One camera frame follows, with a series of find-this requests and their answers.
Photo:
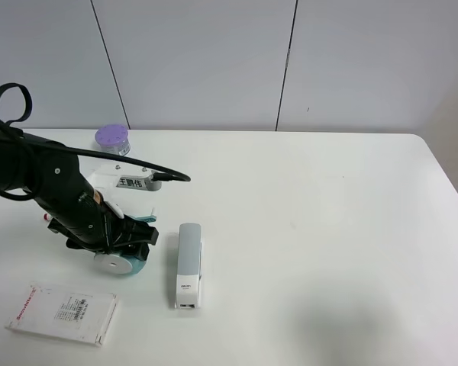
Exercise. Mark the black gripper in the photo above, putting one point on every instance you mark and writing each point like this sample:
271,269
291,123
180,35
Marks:
87,223

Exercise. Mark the teal egg-shaped pencil sharpener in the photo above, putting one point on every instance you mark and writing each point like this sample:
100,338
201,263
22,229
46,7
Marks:
105,258

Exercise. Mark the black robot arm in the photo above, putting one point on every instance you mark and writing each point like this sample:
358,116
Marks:
57,170

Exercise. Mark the white and grey stapler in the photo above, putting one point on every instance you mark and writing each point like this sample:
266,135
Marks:
189,267

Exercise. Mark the white flat cardboard box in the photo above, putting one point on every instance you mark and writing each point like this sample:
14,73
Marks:
64,313

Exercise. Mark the purple lidded round container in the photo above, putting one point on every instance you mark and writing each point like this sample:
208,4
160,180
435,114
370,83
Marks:
113,138

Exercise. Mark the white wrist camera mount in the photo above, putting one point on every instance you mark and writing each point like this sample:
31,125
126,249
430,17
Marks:
111,183

